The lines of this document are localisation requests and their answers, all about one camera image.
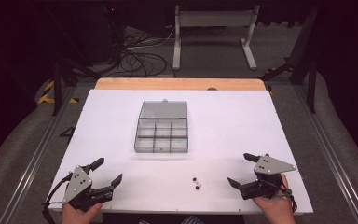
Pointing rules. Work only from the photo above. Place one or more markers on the person's right hand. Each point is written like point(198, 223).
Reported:
point(275, 207)

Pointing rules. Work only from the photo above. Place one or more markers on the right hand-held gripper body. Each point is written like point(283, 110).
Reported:
point(268, 174)

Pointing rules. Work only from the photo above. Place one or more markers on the black tripod stand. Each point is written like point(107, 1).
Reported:
point(59, 74)

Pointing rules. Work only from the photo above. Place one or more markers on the black metal stand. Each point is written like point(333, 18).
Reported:
point(304, 62)

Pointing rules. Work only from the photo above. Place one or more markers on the aluminium floor rail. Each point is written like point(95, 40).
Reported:
point(332, 155)
point(34, 161)

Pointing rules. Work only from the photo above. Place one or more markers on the clear plastic compartment box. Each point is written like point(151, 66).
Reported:
point(162, 127)

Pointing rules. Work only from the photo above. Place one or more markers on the person's left hand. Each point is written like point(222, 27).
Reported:
point(79, 215)

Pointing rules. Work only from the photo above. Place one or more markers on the white board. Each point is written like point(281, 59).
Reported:
point(223, 130)

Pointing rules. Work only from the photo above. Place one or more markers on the white metal stand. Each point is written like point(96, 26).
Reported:
point(214, 20)

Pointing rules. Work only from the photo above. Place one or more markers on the dark equipment box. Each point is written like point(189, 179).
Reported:
point(105, 34)

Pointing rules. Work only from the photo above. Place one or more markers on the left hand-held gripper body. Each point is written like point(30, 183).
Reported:
point(77, 183)

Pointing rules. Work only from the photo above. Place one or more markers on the person's striped clothing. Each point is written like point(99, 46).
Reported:
point(174, 220)

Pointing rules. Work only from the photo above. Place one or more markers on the yellow black floor tape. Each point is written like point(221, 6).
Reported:
point(48, 93)

